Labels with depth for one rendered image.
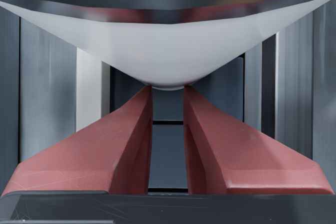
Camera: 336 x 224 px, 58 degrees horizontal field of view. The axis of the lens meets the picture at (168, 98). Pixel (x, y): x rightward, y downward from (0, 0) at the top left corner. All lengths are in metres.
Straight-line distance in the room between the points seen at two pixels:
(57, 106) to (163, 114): 0.09
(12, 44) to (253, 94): 0.17
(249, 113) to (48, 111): 0.14
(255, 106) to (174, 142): 0.05
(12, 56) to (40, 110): 0.04
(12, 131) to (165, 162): 0.12
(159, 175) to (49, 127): 0.10
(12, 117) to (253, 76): 0.16
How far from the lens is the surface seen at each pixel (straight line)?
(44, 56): 0.24
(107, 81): 0.15
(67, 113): 0.23
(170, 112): 0.17
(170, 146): 0.17
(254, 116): 0.18
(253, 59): 0.18
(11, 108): 0.24
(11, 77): 0.24
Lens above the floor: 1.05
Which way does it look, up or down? 90 degrees down
